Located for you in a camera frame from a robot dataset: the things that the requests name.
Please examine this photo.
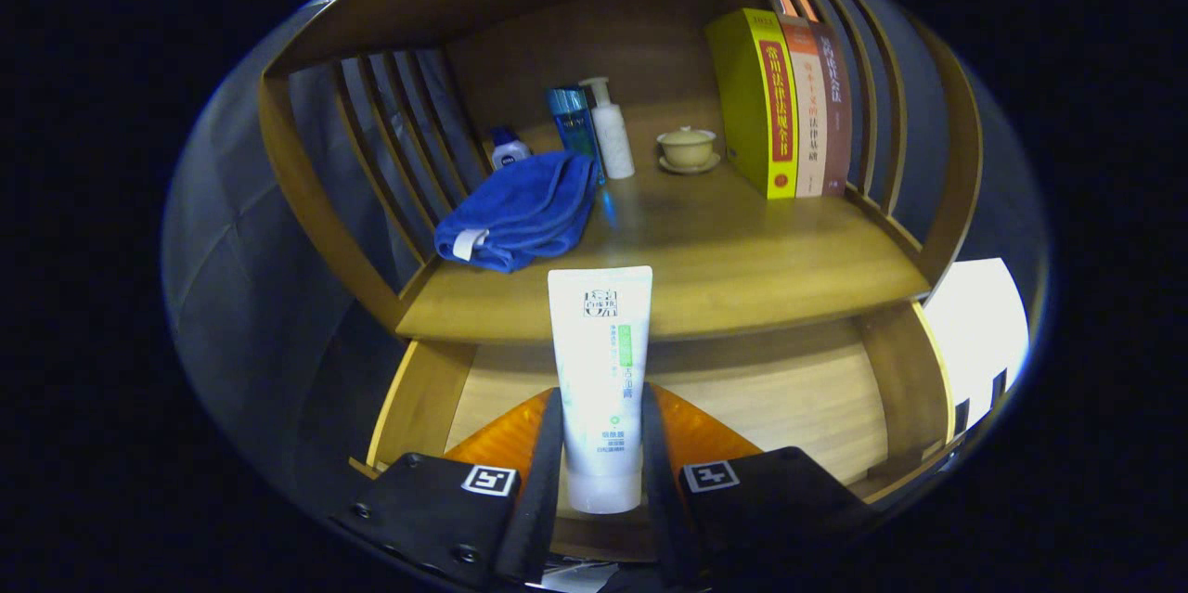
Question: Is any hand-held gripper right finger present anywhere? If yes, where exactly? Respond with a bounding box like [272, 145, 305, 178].
[640, 382, 873, 580]

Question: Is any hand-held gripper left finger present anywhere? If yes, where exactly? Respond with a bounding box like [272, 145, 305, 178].
[339, 387, 565, 589]

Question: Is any wooden drawer with black knob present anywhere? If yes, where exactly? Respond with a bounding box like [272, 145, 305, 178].
[367, 301, 957, 561]

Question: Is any white cleanser tube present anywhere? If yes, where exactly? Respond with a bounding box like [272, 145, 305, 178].
[547, 265, 653, 515]

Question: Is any wooden countertop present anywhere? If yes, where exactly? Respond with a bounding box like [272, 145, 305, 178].
[394, 124, 932, 343]

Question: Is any blue folded towel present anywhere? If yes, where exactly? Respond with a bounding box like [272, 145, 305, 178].
[433, 150, 600, 275]

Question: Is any small white blue-capped bottle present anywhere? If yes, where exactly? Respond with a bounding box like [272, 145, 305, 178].
[489, 127, 532, 172]

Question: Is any beige lidded teacup with saucer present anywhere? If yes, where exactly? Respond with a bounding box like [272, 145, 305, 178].
[656, 126, 721, 174]

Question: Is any white pump bottle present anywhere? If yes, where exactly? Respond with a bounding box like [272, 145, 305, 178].
[579, 76, 637, 181]

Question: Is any teal bottle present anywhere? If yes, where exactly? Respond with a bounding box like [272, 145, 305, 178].
[545, 86, 606, 186]

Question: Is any yellow book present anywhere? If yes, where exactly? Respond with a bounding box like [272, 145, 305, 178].
[704, 8, 799, 200]

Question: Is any cream and orange book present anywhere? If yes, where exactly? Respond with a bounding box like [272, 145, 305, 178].
[778, 15, 829, 199]

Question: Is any brown book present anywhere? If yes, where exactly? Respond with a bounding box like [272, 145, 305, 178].
[809, 20, 853, 197]

